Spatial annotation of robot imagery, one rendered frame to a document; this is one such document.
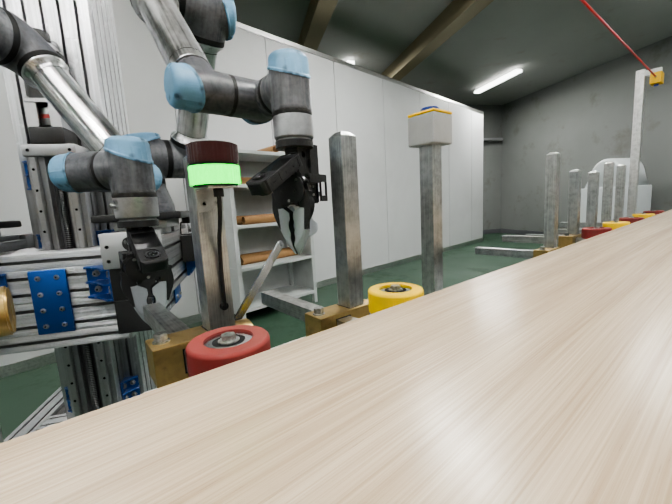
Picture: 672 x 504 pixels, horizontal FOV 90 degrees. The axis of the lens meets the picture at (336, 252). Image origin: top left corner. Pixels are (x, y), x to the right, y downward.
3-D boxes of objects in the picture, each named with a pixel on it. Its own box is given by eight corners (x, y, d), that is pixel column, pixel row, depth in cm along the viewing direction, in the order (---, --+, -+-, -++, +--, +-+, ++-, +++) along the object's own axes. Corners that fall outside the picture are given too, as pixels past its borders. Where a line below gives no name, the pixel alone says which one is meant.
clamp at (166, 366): (149, 375, 45) (144, 339, 44) (244, 344, 53) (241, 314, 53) (158, 392, 41) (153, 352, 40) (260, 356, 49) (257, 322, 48)
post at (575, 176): (564, 284, 144) (569, 169, 137) (567, 282, 146) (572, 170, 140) (574, 285, 141) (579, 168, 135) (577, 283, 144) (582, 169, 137)
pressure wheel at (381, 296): (372, 373, 47) (369, 293, 45) (369, 349, 55) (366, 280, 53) (430, 372, 46) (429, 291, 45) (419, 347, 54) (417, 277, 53)
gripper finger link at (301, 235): (324, 250, 68) (321, 204, 66) (307, 255, 63) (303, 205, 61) (311, 250, 69) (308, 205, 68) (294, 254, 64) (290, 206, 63)
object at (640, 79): (623, 242, 207) (634, 69, 193) (627, 240, 213) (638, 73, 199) (648, 243, 198) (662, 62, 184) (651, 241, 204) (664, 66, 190)
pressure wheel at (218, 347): (188, 438, 36) (174, 334, 34) (257, 406, 41) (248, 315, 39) (214, 484, 29) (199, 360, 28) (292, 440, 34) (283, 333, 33)
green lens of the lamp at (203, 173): (183, 187, 42) (181, 169, 42) (230, 186, 46) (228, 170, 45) (198, 183, 37) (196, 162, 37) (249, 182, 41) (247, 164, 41)
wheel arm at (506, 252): (474, 256, 144) (474, 246, 143) (478, 255, 146) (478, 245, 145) (600, 267, 110) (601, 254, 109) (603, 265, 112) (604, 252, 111)
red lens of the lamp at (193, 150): (181, 166, 42) (179, 148, 41) (228, 167, 45) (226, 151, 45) (196, 160, 37) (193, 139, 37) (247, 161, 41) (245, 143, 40)
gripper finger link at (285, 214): (311, 250, 69) (308, 205, 68) (294, 254, 64) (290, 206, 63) (299, 250, 71) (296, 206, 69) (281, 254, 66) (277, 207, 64)
